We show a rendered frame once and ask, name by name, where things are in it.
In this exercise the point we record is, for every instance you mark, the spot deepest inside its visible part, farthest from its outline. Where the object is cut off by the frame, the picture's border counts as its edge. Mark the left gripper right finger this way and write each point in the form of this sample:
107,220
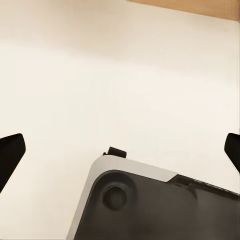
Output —
232,149

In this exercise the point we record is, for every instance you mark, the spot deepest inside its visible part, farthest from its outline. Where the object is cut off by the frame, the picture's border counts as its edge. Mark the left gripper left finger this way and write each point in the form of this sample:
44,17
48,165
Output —
12,149

